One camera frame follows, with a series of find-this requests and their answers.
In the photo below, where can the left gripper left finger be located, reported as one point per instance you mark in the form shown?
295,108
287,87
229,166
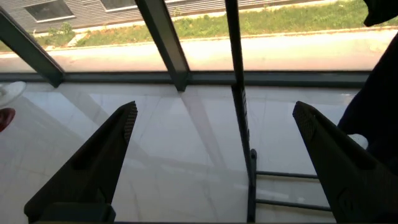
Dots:
93,168

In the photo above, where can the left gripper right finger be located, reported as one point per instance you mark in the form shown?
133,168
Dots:
348,180

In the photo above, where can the black garment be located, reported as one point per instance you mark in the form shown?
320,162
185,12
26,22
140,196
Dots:
379,109

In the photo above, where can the black clothes rack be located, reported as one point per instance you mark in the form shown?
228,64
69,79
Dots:
239,93

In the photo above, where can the red round stand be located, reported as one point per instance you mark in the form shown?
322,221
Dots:
5,118

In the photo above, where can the white round stand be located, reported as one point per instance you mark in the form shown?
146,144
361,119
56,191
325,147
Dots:
12,91

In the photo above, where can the window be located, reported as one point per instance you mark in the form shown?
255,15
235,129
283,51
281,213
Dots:
161,31

